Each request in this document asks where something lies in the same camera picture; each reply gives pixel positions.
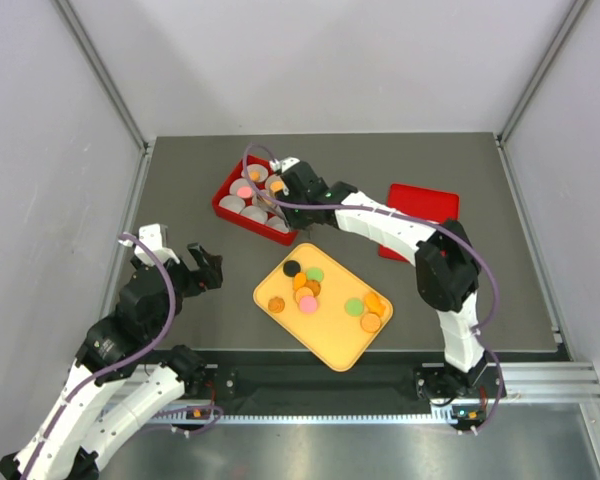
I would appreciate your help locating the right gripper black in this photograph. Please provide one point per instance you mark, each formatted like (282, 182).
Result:
(294, 221)

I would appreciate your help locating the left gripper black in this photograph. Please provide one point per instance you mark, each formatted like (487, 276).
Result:
(210, 274)

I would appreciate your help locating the round dotted biscuit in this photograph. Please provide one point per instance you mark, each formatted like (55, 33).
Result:
(311, 288)
(276, 186)
(370, 322)

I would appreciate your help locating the metal tongs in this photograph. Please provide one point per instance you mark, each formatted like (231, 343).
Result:
(277, 211)

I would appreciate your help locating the pink sandwich cookie top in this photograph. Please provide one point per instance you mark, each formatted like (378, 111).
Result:
(244, 192)

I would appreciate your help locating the pink sandwich cookie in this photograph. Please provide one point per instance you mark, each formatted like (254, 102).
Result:
(308, 304)
(244, 192)

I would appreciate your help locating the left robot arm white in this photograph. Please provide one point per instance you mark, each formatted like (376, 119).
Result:
(79, 437)

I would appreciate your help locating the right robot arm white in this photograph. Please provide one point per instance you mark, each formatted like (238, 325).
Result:
(447, 266)

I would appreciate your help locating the white paper cup back-middle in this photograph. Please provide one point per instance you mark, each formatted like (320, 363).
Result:
(270, 180)

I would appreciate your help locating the white paper cup centre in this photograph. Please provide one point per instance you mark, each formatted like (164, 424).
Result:
(259, 203)

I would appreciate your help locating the white paper cup front-right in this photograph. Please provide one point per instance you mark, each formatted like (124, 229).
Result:
(278, 224)

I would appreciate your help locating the white paper cup back-left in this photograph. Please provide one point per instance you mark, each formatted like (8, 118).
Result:
(262, 170)

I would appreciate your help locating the red cookie box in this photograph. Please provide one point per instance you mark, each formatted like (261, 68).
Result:
(237, 219)

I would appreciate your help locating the white paper cup front-middle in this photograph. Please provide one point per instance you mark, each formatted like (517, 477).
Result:
(255, 214)

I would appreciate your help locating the white paper cup front-left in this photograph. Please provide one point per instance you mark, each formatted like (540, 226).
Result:
(232, 203)

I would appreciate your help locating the white paper cup middle-left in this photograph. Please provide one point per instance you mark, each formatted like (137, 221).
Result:
(236, 184)

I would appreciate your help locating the black sandwich cookie top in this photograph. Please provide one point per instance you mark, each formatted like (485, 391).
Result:
(291, 268)

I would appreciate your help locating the orange swirl cookie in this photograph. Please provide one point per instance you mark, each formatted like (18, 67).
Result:
(276, 305)

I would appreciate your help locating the green sandwich cookie top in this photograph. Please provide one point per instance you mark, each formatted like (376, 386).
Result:
(315, 274)

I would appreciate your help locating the green sandwich cookie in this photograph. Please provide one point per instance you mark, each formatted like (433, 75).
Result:
(315, 274)
(354, 307)

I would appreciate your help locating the orange fish cookie left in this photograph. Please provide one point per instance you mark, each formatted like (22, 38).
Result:
(299, 281)

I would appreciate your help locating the orange fish cookie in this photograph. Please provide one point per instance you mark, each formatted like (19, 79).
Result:
(299, 281)
(374, 304)

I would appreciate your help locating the pink sandwich cookie lower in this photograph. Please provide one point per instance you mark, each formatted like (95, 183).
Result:
(308, 304)

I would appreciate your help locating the green sandwich cookie right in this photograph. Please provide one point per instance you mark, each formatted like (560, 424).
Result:
(354, 307)

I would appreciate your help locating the yellow tray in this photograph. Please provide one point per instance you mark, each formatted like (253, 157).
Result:
(332, 335)

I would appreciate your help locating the red box lid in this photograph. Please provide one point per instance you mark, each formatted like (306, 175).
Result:
(428, 204)

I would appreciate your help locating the orange fish cookie right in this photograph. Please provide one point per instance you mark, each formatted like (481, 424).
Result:
(374, 304)

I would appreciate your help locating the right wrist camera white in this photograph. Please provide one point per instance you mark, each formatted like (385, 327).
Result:
(280, 166)

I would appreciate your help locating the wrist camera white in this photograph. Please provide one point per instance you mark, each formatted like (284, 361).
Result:
(154, 237)
(280, 166)

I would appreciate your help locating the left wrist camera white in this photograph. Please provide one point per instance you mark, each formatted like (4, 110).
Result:
(154, 237)

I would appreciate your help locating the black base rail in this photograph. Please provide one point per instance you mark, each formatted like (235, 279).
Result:
(294, 383)

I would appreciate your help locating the aluminium frame left post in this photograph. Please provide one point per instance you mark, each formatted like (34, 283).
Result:
(72, 21)

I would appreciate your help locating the aluminium frame post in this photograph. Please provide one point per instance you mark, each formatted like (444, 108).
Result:
(558, 40)
(72, 21)

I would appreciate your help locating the toothed cable duct strip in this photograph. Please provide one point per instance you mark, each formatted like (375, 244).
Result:
(433, 415)

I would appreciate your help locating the aluminium frame right post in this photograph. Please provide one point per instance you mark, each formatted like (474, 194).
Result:
(558, 40)

